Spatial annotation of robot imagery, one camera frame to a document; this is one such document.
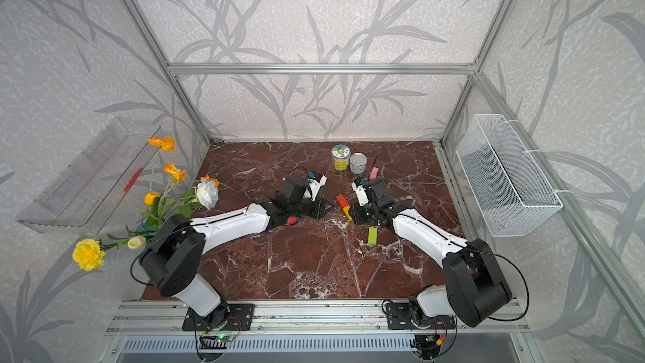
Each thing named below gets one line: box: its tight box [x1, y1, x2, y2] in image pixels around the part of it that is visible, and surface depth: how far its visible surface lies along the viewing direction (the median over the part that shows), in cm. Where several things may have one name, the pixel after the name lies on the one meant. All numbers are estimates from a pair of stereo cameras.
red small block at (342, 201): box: [335, 193, 351, 209], surface depth 101 cm
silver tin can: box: [349, 152, 368, 175], surface depth 110 cm
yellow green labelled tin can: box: [330, 143, 352, 172], surface depth 107 cm
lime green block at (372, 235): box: [367, 226, 378, 245], surface depth 91 cm
